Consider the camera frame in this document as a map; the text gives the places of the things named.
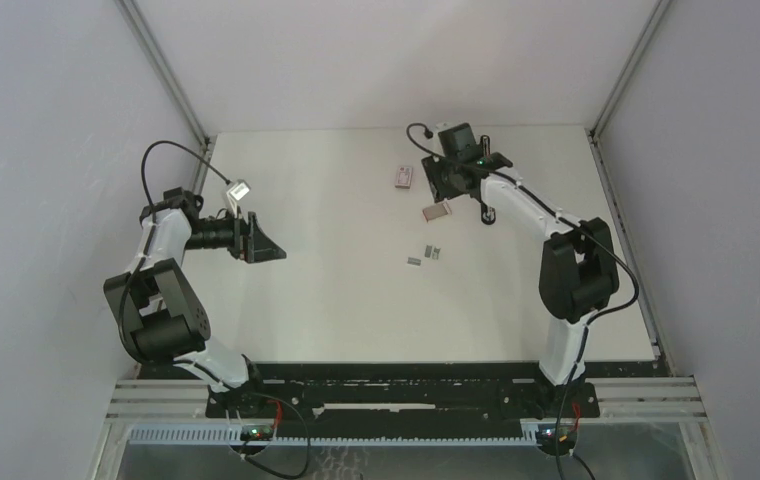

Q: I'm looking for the staple box red white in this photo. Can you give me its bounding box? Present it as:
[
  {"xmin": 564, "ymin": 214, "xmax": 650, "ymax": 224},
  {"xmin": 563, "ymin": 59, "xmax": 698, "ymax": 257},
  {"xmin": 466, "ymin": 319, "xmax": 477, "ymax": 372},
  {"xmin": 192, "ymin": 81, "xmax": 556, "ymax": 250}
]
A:
[{"xmin": 394, "ymin": 166, "xmax": 413, "ymax": 190}]

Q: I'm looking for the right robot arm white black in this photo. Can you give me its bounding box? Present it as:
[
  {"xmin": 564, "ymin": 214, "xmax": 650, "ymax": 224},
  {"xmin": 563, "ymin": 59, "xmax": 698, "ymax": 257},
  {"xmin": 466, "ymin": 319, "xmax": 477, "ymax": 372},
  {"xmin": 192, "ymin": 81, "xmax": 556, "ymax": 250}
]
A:
[{"xmin": 406, "ymin": 123, "xmax": 638, "ymax": 416}]

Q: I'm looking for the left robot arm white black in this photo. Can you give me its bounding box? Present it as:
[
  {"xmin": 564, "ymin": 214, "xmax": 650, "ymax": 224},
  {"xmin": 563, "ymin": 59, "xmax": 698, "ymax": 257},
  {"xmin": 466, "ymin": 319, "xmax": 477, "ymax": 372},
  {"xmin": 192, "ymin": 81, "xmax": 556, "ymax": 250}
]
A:
[{"xmin": 103, "ymin": 188, "xmax": 287, "ymax": 417}]

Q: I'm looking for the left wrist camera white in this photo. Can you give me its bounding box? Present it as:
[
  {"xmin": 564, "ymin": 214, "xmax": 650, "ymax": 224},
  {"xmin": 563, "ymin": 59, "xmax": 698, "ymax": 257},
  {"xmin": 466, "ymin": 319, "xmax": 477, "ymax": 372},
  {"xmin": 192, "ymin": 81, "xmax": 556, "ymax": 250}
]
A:
[{"xmin": 223, "ymin": 179, "xmax": 251, "ymax": 218}]

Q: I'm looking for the white cable duct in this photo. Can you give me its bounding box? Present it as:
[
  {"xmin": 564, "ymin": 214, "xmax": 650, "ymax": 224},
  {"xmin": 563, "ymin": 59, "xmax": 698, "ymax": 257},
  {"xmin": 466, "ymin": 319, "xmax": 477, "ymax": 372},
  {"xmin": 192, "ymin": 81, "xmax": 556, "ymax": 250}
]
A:
[{"xmin": 128, "ymin": 423, "xmax": 540, "ymax": 447}]

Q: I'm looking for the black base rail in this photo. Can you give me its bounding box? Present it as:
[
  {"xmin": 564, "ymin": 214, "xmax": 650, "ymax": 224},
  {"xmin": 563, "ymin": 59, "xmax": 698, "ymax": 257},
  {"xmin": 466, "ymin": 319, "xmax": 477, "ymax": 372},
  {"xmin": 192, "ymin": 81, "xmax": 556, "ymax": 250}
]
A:
[{"xmin": 205, "ymin": 362, "xmax": 601, "ymax": 437}]

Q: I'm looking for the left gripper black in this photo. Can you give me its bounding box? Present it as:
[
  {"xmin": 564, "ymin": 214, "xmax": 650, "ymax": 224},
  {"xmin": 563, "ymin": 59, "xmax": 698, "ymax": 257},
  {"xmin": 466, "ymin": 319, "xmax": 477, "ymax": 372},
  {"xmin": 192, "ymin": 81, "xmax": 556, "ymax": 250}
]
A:
[{"xmin": 183, "ymin": 206, "xmax": 285, "ymax": 264}]

